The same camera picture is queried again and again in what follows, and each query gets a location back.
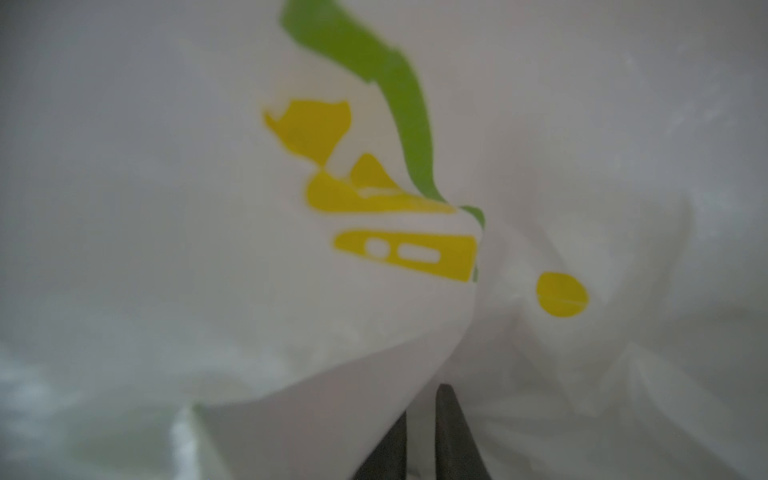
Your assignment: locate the white plastic bag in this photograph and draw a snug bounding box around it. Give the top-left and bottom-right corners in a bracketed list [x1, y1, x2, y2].
[1, 1, 767, 479]

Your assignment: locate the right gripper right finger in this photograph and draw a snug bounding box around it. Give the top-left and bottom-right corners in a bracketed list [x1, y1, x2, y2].
[435, 384, 491, 480]

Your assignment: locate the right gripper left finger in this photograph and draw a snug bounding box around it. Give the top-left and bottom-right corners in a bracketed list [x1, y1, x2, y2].
[352, 413, 407, 480]

